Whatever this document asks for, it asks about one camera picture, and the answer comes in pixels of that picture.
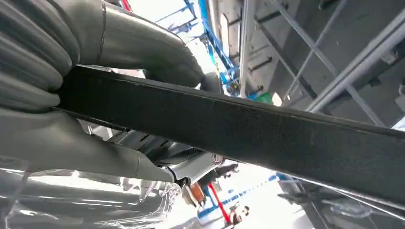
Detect person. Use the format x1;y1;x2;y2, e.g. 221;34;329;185
228;205;251;227

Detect clear plastic film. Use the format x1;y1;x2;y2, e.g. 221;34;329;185
0;158;182;229

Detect blue metal rack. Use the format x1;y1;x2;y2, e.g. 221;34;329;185
155;0;241;97

